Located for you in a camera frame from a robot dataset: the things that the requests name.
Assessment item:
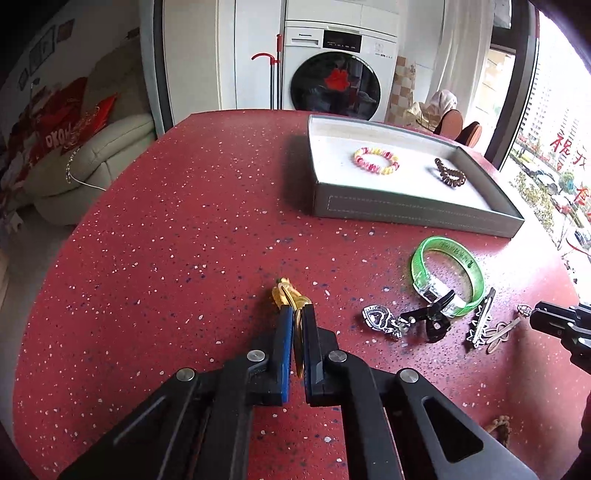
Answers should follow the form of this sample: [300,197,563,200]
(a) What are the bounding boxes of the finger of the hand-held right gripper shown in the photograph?
[529,301,591,365]

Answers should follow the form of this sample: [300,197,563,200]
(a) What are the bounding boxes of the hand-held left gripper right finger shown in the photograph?
[302,305,539,480]

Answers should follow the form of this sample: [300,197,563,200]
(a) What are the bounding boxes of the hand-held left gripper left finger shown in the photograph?
[58,305,296,480]

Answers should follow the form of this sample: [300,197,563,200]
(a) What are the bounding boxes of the gold hair clip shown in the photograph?
[272,277,315,377]

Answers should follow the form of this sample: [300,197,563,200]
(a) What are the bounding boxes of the silver zigzag hair clip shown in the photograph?
[464,287,497,354]

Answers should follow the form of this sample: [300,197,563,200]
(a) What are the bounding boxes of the silver heart pendant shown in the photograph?
[361,304,411,340]

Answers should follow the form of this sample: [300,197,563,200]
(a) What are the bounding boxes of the black hair clip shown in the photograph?
[399,292,455,343]

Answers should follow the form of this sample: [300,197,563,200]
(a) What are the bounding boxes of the beige braided bracelet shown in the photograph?
[489,415,512,448]

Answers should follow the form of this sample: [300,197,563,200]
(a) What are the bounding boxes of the green translucent bangle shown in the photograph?
[411,236,485,317]

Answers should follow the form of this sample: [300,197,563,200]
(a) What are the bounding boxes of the grey jewelry tray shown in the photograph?
[307,114,526,239]

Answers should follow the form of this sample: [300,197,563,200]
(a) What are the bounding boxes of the brown round slipper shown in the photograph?
[436,110,464,137]
[459,121,482,147]

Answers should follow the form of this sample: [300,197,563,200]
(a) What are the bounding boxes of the white cloth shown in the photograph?
[427,90,458,116]

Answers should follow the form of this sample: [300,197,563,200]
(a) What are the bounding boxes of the cream leather sofa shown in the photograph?
[23,46,155,226]

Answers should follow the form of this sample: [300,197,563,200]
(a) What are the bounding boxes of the chequered paper bag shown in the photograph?
[388,55,416,125]

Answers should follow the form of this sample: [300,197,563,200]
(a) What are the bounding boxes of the white curtain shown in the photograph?
[438,0,495,116]

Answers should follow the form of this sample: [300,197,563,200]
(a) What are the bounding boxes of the white washing machine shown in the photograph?
[283,18,399,121]

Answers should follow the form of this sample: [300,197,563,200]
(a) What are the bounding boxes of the red cushion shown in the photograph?
[88,93,118,130]

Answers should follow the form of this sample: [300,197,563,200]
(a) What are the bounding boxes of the white cabinet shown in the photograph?
[235,0,287,110]

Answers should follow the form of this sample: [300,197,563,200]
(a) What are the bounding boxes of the red printed blanket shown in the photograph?
[0,76,93,185]

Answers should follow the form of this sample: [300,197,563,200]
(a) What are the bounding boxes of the brown beaded bracelet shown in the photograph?
[433,157,468,189]

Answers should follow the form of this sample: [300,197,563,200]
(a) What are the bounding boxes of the pink yellow beaded bracelet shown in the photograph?
[353,146,400,176]

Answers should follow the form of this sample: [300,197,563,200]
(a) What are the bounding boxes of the dark window frame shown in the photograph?
[485,9,541,169]

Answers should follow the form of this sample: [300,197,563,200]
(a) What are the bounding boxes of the red handled mop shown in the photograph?
[252,34,283,110]

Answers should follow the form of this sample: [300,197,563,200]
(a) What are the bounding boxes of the white cable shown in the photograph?
[65,148,109,191]

